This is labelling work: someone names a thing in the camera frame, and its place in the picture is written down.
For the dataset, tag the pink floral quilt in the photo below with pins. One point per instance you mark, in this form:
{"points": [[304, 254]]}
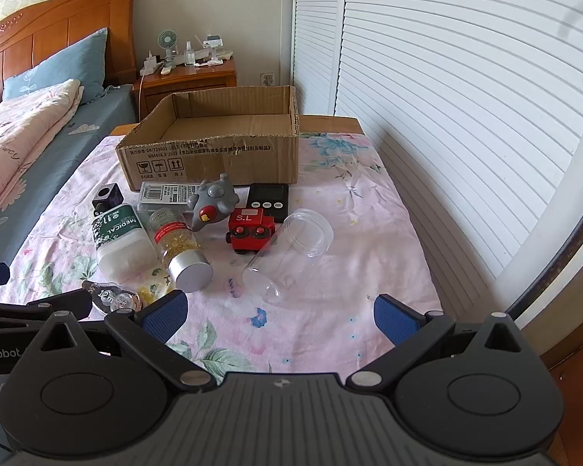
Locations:
{"points": [[19, 141]]}

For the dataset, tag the clear labelled plastic case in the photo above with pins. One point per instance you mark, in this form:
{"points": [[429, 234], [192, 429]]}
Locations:
{"points": [[167, 196]]}

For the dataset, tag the blue flower-print pillow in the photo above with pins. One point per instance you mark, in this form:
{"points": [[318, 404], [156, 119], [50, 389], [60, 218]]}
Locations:
{"points": [[63, 68]]}

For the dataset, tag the red toy train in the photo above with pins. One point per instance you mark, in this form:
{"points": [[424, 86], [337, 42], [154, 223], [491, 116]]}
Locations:
{"points": [[250, 233]]}

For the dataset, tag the white phone stand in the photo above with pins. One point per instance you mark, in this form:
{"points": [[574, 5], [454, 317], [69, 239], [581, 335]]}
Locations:
{"points": [[213, 48]]}

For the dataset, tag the wooden bed headboard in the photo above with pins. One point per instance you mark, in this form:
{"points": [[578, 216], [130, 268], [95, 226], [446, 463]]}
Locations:
{"points": [[53, 29]]}

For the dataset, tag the black cube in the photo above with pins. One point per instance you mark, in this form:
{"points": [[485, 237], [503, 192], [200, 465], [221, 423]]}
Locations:
{"points": [[108, 196]]}

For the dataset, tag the white remote control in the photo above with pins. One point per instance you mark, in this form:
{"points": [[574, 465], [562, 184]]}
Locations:
{"points": [[166, 70]]}

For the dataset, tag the black digital timer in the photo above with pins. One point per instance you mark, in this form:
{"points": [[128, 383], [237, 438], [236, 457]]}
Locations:
{"points": [[272, 199]]}

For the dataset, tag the white power strip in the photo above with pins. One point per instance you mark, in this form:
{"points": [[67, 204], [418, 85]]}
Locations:
{"points": [[150, 64]]}

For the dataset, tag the wooden nightstand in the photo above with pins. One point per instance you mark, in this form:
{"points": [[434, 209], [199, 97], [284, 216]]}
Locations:
{"points": [[189, 85]]}

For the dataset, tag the clear spray bottle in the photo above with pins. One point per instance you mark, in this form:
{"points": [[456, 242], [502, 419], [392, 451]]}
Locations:
{"points": [[190, 54]]}

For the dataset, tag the clear plastic jar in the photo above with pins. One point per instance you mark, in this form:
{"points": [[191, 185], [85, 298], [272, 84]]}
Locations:
{"points": [[291, 252]]}

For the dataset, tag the capsule jar with silver lid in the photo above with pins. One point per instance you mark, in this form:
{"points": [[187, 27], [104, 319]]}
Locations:
{"points": [[182, 255]]}

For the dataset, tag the green mini fan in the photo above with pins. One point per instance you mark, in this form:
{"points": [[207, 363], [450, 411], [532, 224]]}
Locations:
{"points": [[165, 41]]}

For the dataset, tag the green and white bottle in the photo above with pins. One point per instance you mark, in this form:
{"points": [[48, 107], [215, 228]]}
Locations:
{"points": [[121, 240]]}

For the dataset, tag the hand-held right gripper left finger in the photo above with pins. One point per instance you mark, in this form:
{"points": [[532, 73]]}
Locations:
{"points": [[163, 314]]}

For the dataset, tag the grey toy elephant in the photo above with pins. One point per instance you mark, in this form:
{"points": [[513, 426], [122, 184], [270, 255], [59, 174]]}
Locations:
{"points": [[213, 201]]}

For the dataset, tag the wooden table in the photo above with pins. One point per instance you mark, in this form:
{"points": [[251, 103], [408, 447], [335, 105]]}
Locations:
{"points": [[330, 125]]}

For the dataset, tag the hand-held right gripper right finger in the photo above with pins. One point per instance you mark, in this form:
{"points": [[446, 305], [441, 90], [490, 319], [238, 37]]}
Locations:
{"points": [[393, 321]]}

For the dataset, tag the white louvered closet door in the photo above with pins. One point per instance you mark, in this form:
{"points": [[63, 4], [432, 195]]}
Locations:
{"points": [[466, 107], [318, 34]]}

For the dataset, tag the white wall socket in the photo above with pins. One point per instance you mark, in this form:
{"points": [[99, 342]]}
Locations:
{"points": [[268, 79]]}

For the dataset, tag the brown cardboard box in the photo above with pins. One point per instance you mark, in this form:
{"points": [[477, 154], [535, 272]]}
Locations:
{"points": [[213, 160]]}

